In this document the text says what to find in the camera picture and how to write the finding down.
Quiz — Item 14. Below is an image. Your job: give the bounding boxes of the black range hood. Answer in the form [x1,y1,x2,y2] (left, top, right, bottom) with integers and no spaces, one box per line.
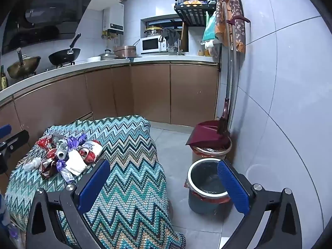
[1,0,101,55]

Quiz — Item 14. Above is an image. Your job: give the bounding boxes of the black wok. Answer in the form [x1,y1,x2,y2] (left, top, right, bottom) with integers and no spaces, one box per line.
[48,33,81,66]

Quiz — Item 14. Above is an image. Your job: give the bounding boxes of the white microwave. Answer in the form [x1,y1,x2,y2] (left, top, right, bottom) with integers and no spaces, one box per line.
[140,36,168,54]

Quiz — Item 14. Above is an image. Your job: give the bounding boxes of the brown kitchen cabinets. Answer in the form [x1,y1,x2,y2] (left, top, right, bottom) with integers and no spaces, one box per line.
[0,62,220,187]

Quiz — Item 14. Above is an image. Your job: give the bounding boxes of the white paper tissue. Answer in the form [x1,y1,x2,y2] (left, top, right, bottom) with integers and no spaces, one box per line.
[65,150,88,175]

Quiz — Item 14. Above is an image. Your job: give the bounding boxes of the teal zigzag knitted blanket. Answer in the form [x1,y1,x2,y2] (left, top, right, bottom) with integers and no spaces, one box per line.
[5,115,186,249]

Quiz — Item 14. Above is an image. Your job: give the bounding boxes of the brass wok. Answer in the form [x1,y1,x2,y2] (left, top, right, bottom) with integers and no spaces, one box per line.
[7,48,41,79]

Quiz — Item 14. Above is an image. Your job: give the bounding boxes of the grey bin with white rim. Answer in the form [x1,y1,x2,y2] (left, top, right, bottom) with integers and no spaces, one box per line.
[186,158,231,214]

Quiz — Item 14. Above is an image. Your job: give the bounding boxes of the floral hanging apron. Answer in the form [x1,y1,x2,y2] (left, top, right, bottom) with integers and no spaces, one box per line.
[215,0,246,53]

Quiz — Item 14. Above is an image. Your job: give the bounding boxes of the glass pot with lid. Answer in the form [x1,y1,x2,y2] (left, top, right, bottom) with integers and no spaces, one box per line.
[144,26,164,38]

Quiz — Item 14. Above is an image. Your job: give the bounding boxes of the oil bottle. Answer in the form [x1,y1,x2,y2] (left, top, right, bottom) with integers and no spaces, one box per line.
[0,65,9,90]

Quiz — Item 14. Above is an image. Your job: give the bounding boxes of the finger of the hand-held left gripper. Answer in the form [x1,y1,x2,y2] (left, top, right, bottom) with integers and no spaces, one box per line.
[0,129,30,159]
[0,124,12,138]

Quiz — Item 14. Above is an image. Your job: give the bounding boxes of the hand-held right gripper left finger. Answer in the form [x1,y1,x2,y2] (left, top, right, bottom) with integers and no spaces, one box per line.
[26,158,111,249]

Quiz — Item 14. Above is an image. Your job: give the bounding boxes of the red and white drink can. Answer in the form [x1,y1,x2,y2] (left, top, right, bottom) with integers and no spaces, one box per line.
[78,140,103,164]

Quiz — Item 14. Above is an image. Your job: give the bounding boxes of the beige bin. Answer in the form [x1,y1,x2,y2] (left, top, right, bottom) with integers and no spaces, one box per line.
[191,135,232,164]

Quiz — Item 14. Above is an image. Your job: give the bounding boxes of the dark red crumpled wrapper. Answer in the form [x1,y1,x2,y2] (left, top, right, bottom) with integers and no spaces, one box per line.
[40,157,59,179]

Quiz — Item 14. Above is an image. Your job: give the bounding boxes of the purple crumpled wrapper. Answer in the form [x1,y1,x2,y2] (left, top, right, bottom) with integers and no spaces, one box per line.
[56,159,76,182]
[67,133,87,151]

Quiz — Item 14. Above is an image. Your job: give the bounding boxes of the white water heater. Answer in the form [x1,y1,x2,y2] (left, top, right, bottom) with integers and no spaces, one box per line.
[102,4,124,35]

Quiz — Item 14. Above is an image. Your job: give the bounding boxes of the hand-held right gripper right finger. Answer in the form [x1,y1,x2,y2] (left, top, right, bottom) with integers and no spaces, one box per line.
[217,159,303,249]

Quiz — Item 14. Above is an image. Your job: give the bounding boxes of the steel pot with lid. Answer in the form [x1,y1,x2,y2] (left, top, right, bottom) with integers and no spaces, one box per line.
[99,49,118,61]

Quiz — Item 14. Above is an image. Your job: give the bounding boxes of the green plastic bag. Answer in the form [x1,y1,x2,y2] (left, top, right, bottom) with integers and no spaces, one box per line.
[202,13,217,42]

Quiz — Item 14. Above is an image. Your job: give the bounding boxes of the small white wrapper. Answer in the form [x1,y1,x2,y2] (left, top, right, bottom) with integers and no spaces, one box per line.
[24,157,42,171]

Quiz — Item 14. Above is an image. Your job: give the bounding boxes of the black wall rack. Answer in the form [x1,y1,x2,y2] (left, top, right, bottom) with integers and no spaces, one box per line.
[172,0,217,27]

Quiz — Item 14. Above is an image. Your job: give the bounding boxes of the crushed white green drink container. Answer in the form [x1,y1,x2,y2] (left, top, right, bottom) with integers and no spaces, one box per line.
[55,139,69,160]

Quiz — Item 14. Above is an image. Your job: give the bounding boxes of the dark cloth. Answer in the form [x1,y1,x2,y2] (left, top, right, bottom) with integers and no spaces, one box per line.
[159,27,182,48]

